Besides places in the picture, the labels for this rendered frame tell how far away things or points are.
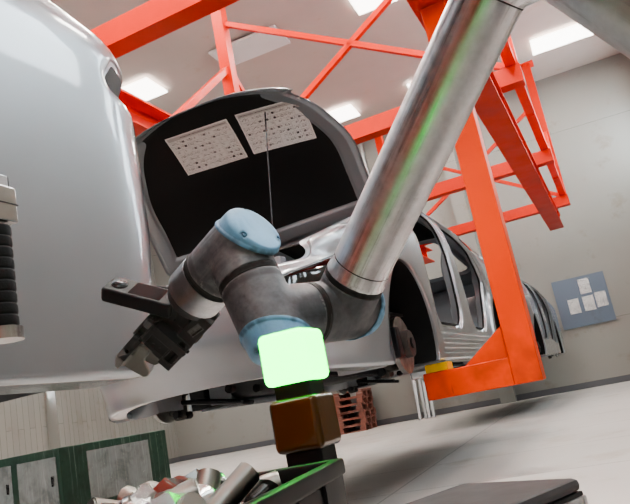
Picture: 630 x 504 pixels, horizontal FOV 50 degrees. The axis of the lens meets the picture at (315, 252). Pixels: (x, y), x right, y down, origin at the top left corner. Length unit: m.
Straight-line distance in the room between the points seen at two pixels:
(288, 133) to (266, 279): 3.22
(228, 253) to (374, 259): 0.20
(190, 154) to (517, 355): 2.31
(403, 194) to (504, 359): 3.25
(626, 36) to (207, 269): 0.61
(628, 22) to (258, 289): 0.54
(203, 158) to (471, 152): 1.66
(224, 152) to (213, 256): 3.33
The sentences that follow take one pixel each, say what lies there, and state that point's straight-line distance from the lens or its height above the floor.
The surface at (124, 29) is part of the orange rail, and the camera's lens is 4.94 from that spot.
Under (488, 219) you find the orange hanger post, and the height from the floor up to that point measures 1.50.
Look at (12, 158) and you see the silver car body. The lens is 1.45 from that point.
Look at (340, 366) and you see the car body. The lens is 3.20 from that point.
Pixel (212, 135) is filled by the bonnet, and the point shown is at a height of 2.31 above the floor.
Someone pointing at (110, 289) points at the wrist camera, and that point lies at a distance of 1.07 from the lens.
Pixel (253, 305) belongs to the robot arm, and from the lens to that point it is 0.88.
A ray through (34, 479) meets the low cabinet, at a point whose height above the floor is 0.46.
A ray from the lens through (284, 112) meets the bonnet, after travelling 4.02.
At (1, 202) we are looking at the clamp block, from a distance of 0.94.
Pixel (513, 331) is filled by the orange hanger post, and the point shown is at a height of 0.82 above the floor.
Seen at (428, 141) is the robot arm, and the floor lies 0.89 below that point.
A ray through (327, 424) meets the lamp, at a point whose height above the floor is 0.59.
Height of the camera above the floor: 0.60
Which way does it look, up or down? 13 degrees up
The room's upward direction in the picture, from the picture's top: 11 degrees counter-clockwise
